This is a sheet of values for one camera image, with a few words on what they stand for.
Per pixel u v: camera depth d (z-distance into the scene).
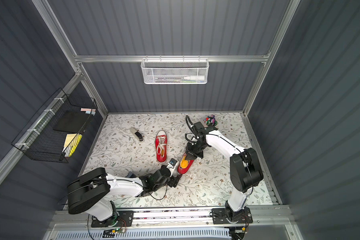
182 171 0.83
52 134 0.72
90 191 0.46
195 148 0.75
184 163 0.81
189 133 0.86
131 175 0.85
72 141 0.63
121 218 0.73
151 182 0.67
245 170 0.47
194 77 0.89
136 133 1.02
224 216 0.74
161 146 0.93
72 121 0.77
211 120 0.99
